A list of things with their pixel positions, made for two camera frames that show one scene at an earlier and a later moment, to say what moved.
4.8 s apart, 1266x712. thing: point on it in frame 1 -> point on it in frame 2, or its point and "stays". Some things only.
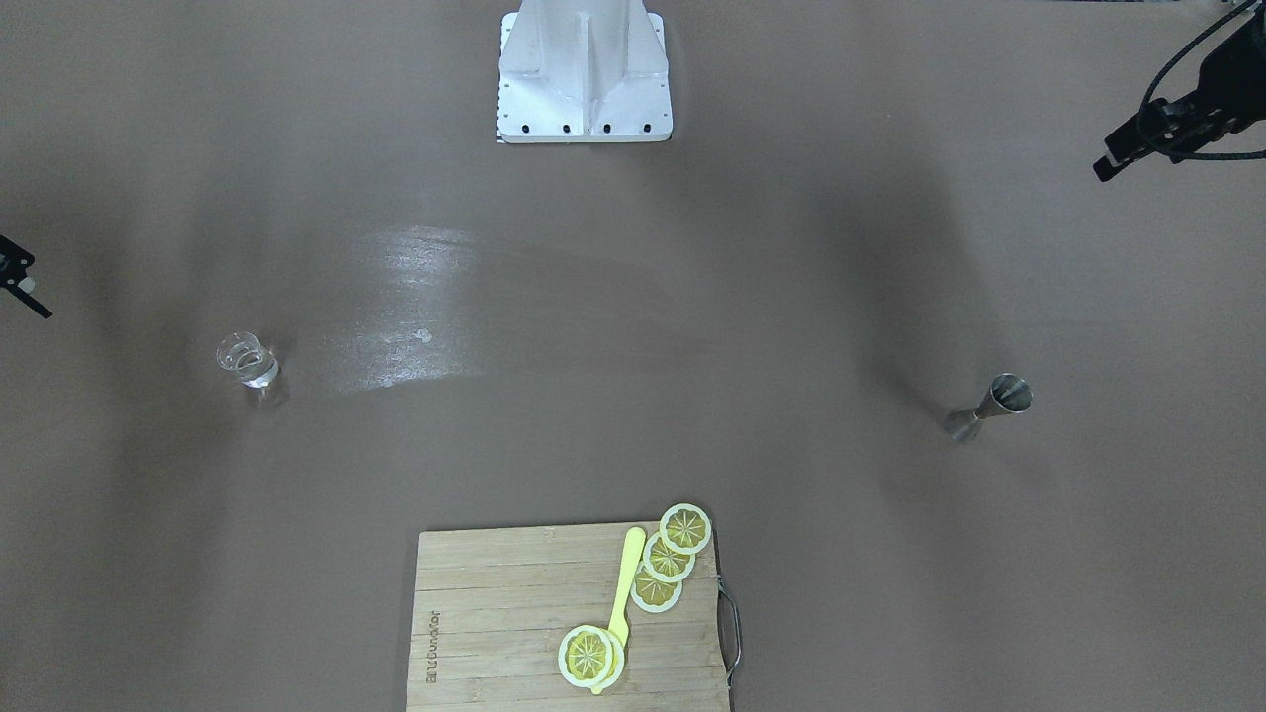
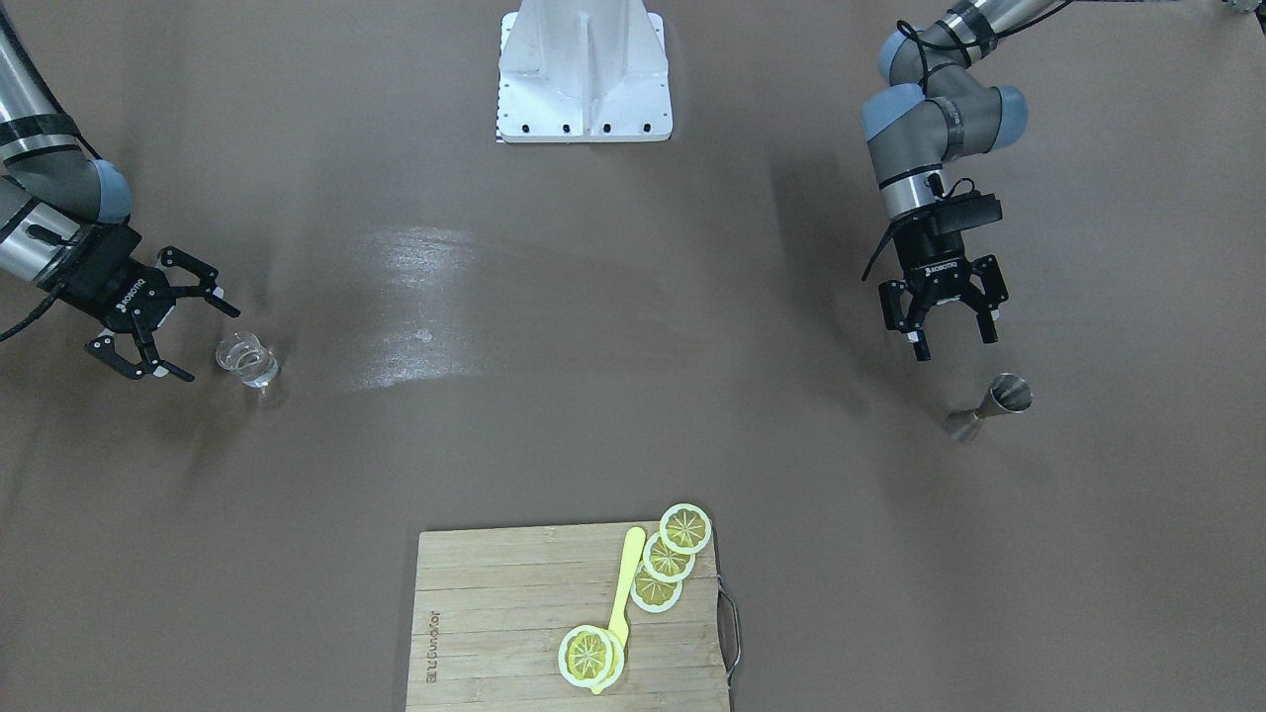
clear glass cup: (245, 353) stays
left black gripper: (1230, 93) -> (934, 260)
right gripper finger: (14, 263) -> (115, 287)
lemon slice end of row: (685, 528) stays
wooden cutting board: (492, 608) stays
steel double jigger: (1007, 393) stays
